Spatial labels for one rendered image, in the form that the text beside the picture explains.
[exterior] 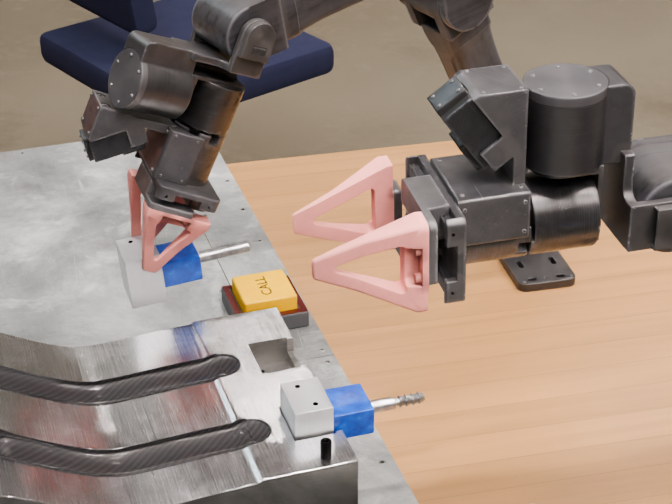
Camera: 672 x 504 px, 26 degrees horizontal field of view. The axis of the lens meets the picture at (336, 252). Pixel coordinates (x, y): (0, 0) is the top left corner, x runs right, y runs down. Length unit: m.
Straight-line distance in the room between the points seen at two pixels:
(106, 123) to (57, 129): 2.58
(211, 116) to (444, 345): 0.39
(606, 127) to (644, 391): 0.60
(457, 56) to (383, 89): 2.57
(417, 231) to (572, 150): 0.12
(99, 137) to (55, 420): 0.27
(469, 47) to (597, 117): 0.60
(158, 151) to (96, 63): 1.64
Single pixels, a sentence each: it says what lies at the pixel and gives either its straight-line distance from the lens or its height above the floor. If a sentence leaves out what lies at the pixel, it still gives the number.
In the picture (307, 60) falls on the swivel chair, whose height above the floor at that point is 0.49.
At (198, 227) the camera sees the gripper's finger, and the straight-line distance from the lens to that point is 1.42.
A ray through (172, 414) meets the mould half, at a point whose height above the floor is 0.89.
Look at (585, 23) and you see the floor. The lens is 4.65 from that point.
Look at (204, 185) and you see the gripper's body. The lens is 1.44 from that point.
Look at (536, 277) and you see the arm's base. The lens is 1.70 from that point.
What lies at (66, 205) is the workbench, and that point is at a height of 0.80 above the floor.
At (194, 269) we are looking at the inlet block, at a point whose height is 0.93.
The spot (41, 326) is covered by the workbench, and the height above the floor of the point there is 0.80.
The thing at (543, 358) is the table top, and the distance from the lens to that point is 1.58.
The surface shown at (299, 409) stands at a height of 0.92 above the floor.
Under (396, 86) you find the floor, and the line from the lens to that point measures 4.15.
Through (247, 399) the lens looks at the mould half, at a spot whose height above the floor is 0.89.
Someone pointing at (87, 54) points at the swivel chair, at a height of 0.51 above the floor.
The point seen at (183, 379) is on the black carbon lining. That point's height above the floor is 0.88.
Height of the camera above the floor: 1.69
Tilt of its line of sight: 31 degrees down
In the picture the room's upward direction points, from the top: straight up
